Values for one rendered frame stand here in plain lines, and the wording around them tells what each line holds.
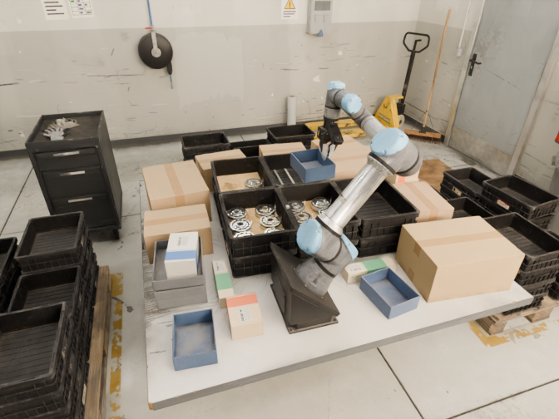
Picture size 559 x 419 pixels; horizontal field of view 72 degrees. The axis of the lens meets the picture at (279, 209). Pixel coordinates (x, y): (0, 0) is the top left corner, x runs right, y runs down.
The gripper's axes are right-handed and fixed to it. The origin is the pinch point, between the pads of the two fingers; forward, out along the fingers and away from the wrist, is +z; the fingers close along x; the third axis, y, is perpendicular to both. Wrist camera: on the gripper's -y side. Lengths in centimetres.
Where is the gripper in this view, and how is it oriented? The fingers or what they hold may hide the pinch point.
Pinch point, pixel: (326, 159)
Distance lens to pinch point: 187.7
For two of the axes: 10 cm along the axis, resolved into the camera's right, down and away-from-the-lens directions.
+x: -9.5, 0.7, -3.0
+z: -0.9, 8.6, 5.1
